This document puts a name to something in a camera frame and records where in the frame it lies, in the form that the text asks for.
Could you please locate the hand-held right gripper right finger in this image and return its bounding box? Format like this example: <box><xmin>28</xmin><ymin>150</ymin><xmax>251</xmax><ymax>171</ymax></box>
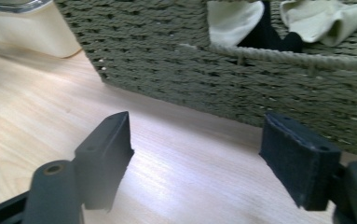
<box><xmin>258</xmin><ymin>111</ymin><xmax>342</xmax><ymax>212</ymax></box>

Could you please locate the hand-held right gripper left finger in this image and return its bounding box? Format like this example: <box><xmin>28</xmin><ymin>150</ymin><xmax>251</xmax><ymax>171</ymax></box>
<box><xmin>73</xmin><ymin>110</ymin><xmax>135</xmax><ymax>213</ymax></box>

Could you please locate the green woven basket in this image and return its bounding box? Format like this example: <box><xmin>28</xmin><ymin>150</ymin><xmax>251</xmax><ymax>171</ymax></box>
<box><xmin>54</xmin><ymin>0</ymin><xmax>357</xmax><ymax>160</ymax></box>

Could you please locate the black sock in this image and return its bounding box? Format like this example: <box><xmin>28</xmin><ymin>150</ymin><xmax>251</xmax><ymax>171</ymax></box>
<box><xmin>237</xmin><ymin>0</ymin><xmax>304</xmax><ymax>53</ymax></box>

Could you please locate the cream divided organizer box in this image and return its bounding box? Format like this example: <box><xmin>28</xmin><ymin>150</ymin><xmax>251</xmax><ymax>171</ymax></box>
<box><xmin>0</xmin><ymin>3</ymin><xmax>83</xmax><ymax>59</ymax></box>

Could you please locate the pale green sock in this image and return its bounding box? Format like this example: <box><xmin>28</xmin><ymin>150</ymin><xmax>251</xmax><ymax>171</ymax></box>
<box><xmin>279</xmin><ymin>0</ymin><xmax>357</xmax><ymax>48</ymax></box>
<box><xmin>206</xmin><ymin>0</ymin><xmax>266</xmax><ymax>48</ymax></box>

